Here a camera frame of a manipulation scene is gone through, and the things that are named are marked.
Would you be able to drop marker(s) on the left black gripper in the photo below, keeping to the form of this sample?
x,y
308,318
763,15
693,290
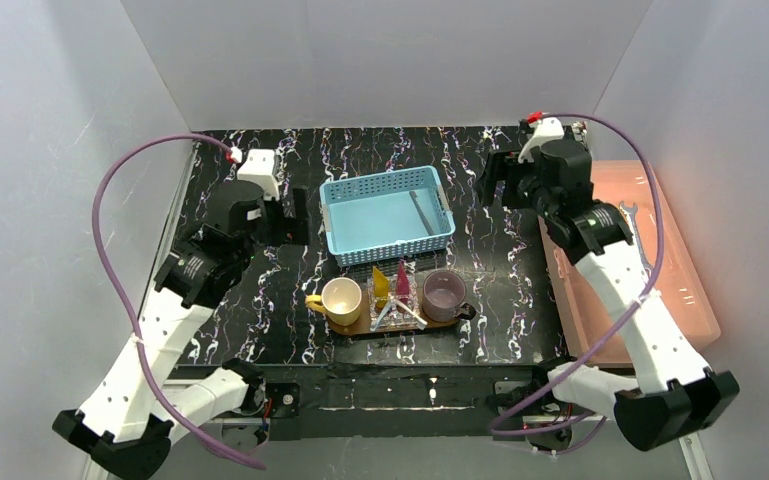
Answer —
x,y
284,216

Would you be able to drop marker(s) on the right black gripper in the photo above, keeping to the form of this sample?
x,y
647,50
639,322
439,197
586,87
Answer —
x,y
509,177

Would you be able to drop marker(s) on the grey toothbrush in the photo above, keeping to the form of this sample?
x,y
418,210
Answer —
x,y
421,214

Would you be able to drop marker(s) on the light blue plastic basket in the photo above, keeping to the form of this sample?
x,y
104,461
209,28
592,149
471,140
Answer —
x,y
371,218

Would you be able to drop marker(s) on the yellow mug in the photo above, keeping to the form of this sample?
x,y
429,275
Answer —
x,y
340,301

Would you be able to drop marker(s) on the yellow toothpaste tube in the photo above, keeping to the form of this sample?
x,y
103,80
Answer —
x,y
381,289

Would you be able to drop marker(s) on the pink toothpaste tube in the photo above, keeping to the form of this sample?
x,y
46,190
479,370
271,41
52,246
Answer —
x,y
402,289

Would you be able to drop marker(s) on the purple mug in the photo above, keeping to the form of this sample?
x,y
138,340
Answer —
x,y
444,297

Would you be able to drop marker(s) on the oval wooden tray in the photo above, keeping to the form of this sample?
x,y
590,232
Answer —
x,y
394,321

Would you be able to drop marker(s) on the clear textured acrylic holder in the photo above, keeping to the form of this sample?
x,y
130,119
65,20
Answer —
x,y
411,303

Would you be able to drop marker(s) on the white toothbrush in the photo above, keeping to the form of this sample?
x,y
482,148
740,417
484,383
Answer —
x,y
421,323

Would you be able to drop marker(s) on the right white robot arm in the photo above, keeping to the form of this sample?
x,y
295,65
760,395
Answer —
x,y
674,391

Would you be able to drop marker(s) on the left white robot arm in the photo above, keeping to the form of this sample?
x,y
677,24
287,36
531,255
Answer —
x,y
123,426

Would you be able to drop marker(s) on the pink translucent storage box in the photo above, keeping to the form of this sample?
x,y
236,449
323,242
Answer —
x,y
583,317

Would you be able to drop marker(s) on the silver open-end wrench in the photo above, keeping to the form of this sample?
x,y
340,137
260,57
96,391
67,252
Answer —
x,y
630,211

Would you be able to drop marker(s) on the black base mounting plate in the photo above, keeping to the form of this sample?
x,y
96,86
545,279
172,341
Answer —
x,y
385,401

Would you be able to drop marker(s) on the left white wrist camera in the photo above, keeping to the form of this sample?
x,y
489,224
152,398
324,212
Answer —
x,y
258,166

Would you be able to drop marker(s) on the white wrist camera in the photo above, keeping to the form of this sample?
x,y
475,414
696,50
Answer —
x,y
542,129
258,166

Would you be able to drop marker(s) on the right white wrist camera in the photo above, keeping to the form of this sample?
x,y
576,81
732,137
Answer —
x,y
542,129

